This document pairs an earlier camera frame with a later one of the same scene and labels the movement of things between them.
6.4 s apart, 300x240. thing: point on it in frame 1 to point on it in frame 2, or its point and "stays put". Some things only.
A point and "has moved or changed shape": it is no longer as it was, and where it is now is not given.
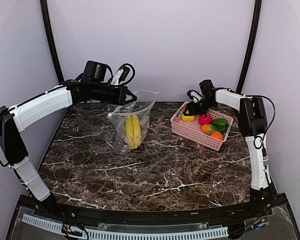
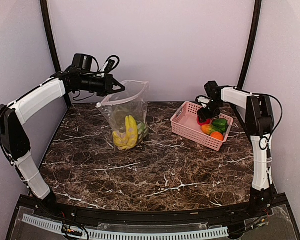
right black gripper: (193, 109) to (202, 113)
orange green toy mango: (207, 128) stays put
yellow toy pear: (187, 118) to (120, 139)
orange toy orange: (217, 135) stays put
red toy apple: (204, 120) stays put
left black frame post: (46, 21) stays put
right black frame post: (250, 46) stays put
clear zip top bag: (130, 122) has moved or changed shape
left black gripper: (120, 99) to (108, 88)
